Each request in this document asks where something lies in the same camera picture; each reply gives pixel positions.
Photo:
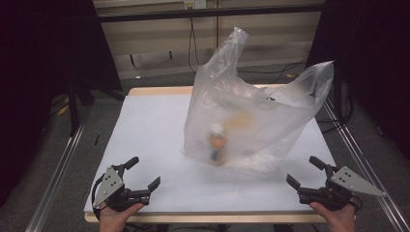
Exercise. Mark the small black floor piece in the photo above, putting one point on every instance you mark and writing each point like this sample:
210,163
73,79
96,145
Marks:
97,139

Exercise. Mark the black curtain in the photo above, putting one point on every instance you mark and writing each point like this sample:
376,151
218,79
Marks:
374,64
38,80

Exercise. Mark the black stand post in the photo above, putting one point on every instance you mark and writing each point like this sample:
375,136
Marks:
73,109

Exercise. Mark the white table sheet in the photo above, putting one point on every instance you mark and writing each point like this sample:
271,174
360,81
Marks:
151,138

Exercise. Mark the wooden table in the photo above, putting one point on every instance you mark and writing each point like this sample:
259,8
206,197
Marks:
161,91

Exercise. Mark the yellow floor tape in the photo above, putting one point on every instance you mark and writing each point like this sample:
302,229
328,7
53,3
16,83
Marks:
63,110

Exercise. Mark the translucent plastic bag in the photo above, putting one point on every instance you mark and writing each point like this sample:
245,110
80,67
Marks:
267,129

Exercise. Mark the white-capped bottle with orange label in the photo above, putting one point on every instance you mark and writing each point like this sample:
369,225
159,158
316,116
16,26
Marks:
216,145

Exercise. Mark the person's left hand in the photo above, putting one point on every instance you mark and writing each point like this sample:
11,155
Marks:
113,220

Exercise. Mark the person's right hand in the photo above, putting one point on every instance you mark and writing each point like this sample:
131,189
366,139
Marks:
336,220

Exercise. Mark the black horizontal bar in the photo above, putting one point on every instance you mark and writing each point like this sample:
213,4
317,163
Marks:
206,13

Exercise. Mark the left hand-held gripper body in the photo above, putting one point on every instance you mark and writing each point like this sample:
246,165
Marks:
111,185

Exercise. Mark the yellow object inside bag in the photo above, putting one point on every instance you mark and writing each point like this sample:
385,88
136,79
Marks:
239,121

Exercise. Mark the metal floor rail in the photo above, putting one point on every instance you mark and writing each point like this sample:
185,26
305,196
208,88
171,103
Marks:
54,183
364,167

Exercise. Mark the white wall outlet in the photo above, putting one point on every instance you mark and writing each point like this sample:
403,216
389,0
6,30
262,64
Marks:
194,4

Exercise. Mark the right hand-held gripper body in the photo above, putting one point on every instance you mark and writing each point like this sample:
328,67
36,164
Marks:
335,190

